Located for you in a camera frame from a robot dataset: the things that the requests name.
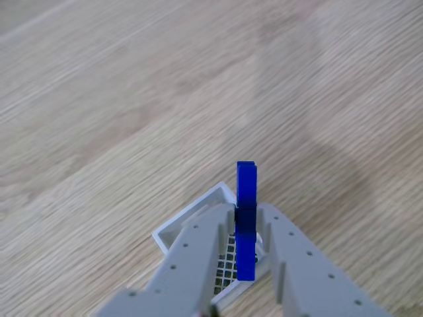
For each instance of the white plastic mesh crate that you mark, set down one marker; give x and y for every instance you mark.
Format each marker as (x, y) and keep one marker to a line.
(211, 206)

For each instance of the blue plastic peg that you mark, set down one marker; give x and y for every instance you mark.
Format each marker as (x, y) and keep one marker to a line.
(246, 195)

